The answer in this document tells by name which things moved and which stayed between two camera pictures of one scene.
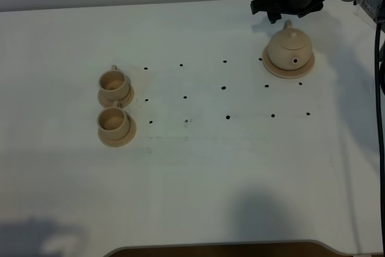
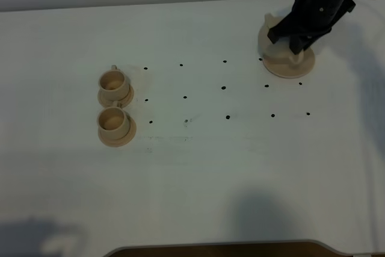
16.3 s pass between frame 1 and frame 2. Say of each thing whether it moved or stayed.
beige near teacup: stayed
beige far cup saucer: stayed
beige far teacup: stayed
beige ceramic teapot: moved
